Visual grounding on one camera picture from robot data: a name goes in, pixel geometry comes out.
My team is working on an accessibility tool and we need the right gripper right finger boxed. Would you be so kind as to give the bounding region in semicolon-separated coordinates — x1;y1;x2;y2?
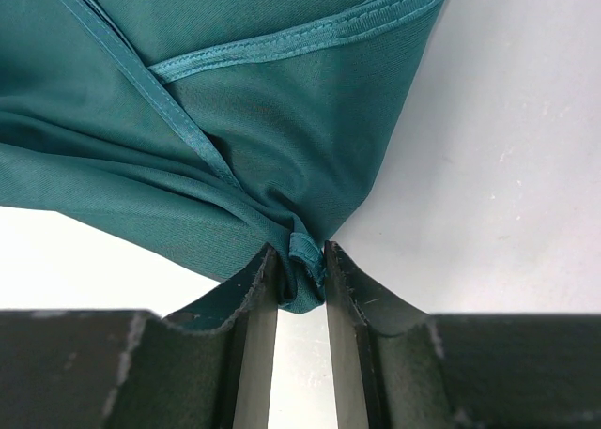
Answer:
325;241;461;428

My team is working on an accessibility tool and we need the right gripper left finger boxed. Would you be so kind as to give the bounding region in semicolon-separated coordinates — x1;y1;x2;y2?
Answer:
102;245;280;428

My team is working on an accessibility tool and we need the teal cloth napkin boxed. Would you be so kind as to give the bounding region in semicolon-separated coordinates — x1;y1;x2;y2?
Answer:
1;0;445;314

